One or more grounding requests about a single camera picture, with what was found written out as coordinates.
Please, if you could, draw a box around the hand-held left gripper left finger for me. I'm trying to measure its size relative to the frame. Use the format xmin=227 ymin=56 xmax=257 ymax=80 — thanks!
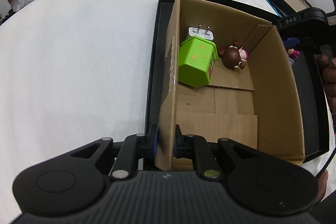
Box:
xmin=71 ymin=124 xmax=159 ymax=180

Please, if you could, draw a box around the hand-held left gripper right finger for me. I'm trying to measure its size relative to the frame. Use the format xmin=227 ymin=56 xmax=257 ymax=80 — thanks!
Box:
xmin=174 ymin=124 xmax=263 ymax=180

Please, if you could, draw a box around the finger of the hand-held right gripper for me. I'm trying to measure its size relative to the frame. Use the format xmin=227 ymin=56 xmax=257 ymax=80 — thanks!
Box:
xmin=283 ymin=38 xmax=301 ymax=49

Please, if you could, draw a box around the brown cardboard box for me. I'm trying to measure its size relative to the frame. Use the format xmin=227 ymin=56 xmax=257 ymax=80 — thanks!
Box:
xmin=154 ymin=0 xmax=306 ymax=172

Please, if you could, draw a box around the brown-haired doll figure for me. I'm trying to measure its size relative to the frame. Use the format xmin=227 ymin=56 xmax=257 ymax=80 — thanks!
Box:
xmin=219 ymin=42 xmax=249 ymax=71

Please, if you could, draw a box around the black tray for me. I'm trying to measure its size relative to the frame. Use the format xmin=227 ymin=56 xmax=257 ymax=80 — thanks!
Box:
xmin=143 ymin=0 xmax=330 ymax=170

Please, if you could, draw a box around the green hexagonal box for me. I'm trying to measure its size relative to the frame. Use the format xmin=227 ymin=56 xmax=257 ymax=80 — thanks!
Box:
xmin=178 ymin=35 xmax=219 ymax=88

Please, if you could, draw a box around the white charger plug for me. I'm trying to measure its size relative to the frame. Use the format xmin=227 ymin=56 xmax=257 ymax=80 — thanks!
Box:
xmin=187 ymin=24 xmax=215 ymax=42

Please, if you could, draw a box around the person's right hand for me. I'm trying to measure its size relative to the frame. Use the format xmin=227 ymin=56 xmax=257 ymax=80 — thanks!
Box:
xmin=316 ymin=54 xmax=336 ymax=97

